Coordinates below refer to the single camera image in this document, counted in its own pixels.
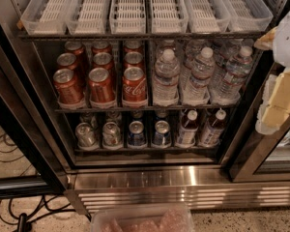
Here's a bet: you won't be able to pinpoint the silver can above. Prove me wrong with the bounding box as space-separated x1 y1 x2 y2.
75 123 97 147
102 122 121 146

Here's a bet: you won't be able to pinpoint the front middle water bottle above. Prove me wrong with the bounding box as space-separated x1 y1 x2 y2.
185 47 216 101

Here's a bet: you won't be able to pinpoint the clear plastic tray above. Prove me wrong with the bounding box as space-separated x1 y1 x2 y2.
222 0 273 32
20 0 72 35
149 0 189 34
184 0 231 33
109 0 146 34
66 0 110 35

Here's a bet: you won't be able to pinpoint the blue can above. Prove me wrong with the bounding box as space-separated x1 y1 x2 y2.
153 120 171 147
128 121 146 146

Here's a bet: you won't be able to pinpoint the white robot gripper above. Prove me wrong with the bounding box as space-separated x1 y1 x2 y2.
254 11 290 135

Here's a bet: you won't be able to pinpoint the second row coke can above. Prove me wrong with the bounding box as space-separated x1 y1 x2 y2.
56 52 85 81
92 52 115 77
124 52 144 69

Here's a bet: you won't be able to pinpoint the front left water bottle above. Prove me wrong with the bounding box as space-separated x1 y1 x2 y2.
153 49 180 101

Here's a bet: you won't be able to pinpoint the glass fridge door right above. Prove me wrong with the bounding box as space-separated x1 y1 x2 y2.
228 64 290 183

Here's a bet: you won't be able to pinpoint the clear container with pink items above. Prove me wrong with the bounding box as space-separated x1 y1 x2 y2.
90 203 195 232

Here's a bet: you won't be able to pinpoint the dark drink bottle left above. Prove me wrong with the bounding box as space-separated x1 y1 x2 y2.
177 109 199 144

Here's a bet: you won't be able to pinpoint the silver can bottom left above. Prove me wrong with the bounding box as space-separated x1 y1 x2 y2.
75 123 97 147

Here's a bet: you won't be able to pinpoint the front right water bottle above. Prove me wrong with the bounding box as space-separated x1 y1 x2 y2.
215 46 252 100

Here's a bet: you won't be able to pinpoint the second row left coke can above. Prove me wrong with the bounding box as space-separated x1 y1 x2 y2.
56 52 85 81

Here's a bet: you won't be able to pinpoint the stainless fridge base grille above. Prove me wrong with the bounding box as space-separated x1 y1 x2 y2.
64 166 290 215

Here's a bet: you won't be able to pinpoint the water bottle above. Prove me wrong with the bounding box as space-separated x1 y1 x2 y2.
185 47 216 101
215 46 252 100
153 49 180 101

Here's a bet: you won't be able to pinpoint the clear plastic tray far left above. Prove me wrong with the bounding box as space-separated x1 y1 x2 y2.
20 0 72 35

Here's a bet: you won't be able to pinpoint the second row middle coke can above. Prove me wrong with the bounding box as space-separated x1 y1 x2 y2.
92 52 115 77

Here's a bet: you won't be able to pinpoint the second row right coke can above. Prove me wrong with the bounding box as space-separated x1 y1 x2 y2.
124 52 144 69

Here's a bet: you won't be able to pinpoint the dark drink bottle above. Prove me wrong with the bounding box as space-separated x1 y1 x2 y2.
177 109 199 144
199 109 226 147

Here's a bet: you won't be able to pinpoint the black floor cables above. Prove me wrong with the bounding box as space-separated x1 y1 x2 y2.
0 132 92 232

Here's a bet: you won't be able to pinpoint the dark drink bottle right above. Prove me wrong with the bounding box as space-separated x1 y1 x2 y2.
199 109 226 147

